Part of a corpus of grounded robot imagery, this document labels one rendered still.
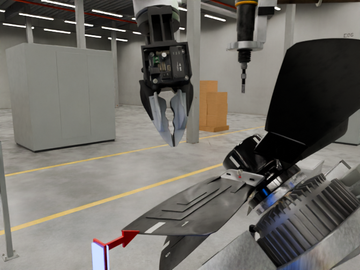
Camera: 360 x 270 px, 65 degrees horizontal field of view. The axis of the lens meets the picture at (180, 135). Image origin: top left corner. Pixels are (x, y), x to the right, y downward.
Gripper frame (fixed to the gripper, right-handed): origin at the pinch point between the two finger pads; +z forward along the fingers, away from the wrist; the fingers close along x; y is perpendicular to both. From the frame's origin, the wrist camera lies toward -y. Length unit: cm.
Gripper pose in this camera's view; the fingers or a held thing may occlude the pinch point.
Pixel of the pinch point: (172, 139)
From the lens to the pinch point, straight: 47.5
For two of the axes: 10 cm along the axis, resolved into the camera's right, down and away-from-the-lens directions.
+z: 1.3, 9.9, -0.9
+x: 9.9, -1.2, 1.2
